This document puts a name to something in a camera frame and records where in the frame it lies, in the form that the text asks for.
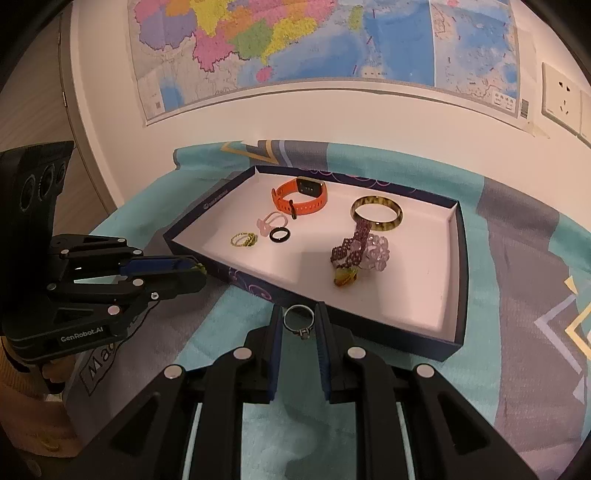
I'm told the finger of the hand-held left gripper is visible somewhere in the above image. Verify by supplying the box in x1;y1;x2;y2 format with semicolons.
47;272;205;325
50;234;206;278

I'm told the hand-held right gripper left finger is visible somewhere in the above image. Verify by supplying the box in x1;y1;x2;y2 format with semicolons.
60;302;284;480

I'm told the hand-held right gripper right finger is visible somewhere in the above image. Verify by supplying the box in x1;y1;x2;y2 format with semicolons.
314;300;539;480

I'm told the silver ring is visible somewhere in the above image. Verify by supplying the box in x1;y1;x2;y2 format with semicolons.
282;304;317;340

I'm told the dark blue cardboard box tray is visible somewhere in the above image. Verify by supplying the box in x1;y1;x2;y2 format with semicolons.
163;165;471;361

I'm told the purple beaded bracelet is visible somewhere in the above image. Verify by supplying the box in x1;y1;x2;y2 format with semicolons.
331;219;373;271

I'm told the pink heart ring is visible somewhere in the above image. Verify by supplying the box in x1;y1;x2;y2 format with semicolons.
256;211;290;237

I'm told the clear crystal bead bracelet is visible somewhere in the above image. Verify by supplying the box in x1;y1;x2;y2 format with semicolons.
353;234;391;272

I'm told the person's left forearm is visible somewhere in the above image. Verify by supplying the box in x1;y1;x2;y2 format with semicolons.
0;339;89;464

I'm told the person's left hand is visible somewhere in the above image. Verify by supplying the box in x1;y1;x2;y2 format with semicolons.
39;354;80;396

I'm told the brown wooden door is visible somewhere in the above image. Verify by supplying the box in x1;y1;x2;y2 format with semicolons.
0;9;122;217

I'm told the amber patterned bangle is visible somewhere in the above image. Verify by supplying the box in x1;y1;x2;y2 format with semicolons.
350;195;404;234

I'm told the orange smart watch band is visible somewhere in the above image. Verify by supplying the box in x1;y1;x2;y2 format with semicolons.
271;176;329;218

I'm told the teal grey printed cloth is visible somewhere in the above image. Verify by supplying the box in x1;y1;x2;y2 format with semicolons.
60;138;591;480

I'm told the colourful wall map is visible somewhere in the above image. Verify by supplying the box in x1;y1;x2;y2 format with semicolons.
126;0;521;128

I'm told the white wall socket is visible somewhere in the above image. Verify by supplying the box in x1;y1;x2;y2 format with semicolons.
540;62;584;136

